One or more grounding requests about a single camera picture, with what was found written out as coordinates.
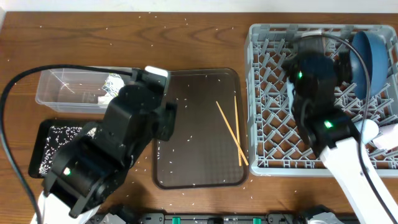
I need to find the wooden chopstick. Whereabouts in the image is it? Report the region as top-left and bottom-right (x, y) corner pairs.
(216, 101), (249, 166)
(234, 95), (243, 167)

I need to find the pink plastic cup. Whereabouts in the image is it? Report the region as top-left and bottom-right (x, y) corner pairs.
(373, 124), (397, 150)

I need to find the black waste bin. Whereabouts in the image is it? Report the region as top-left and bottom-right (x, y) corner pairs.
(28, 119), (100, 179)

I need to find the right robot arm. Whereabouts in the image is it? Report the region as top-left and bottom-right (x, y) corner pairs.
(282, 31), (397, 223)

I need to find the brown serving tray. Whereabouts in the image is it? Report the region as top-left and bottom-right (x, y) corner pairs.
(152, 68), (248, 190)

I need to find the light blue plastic cup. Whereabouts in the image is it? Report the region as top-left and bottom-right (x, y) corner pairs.
(354, 119), (379, 144)

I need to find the white tissue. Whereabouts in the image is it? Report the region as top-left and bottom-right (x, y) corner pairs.
(98, 95), (114, 105)

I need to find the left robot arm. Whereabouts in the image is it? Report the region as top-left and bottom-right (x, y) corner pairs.
(32, 66), (177, 223)

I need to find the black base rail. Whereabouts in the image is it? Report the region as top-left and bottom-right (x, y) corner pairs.
(87, 205), (359, 224)

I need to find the light blue rice bowl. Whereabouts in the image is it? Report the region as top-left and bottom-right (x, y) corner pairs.
(286, 78), (295, 104)

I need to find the clear plastic bin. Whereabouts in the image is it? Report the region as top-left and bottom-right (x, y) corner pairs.
(35, 66), (134, 114)

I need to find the grey dishwasher rack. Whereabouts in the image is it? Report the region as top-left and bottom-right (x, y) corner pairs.
(244, 24), (397, 177)

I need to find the dark blue plate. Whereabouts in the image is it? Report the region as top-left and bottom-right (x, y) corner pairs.
(349, 31), (388, 100)

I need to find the yellow snack wrapper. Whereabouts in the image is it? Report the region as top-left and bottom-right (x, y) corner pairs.
(102, 73), (124, 97)

